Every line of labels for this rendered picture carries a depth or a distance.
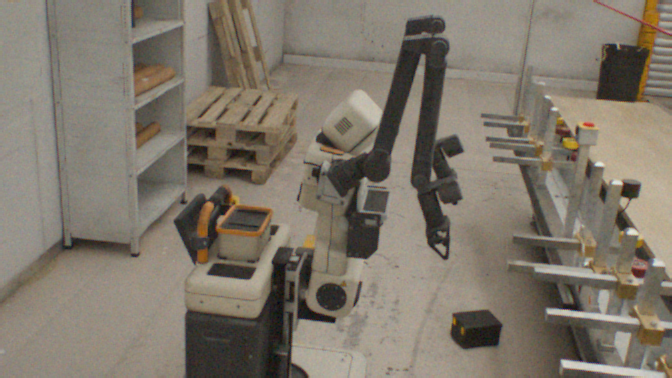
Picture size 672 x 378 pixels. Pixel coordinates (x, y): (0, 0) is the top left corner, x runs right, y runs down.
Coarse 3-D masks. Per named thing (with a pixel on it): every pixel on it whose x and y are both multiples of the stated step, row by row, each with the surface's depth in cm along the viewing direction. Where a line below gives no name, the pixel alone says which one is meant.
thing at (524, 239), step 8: (512, 240) 264; (520, 240) 263; (528, 240) 263; (536, 240) 262; (544, 240) 262; (552, 240) 262; (560, 240) 262; (568, 240) 262; (576, 240) 263; (560, 248) 262; (568, 248) 262; (576, 248) 261; (616, 248) 259
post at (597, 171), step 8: (592, 168) 257; (600, 168) 254; (592, 176) 256; (600, 176) 255; (592, 184) 256; (600, 184) 256; (592, 192) 257; (592, 200) 258; (584, 208) 262; (592, 208) 259; (584, 216) 261; (592, 216) 260; (584, 224) 262; (592, 224) 261; (584, 232) 263; (576, 256) 267; (576, 264) 267
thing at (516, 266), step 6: (510, 264) 240; (516, 264) 240; (522, 264) 240; (528, 264) 240; (534, 264) 240; (540, 264) 241; (510, 270) 241; (516, 270) 240; (522, 270) 240; (528, 270) 240; (564, 270) 238; (570, 270) 238; (576, 270) 238; (582, 270) 238; (588, 270) 239
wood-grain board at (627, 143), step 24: (552, 96) 479; (576, 120) 419; (600, 120) 423; (624, 120) 427; (648, 120) 431; (600, 144) 373; (624, 144) 376; (648, 144) 379; (624, 168) 336; (648, 168) 339; (648, 192) 306; (624, 216) 283; (648, 216) 279; (648, 240) 256
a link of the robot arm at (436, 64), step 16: (432, 48) 191; (432, 64) 192; (432, 80) 197; (432, 96) 198; (432, 112) 200; (432, 128) 201; (416, 144) 204; (432, 144) 203; (416, 160) 204; (432, 160) 204
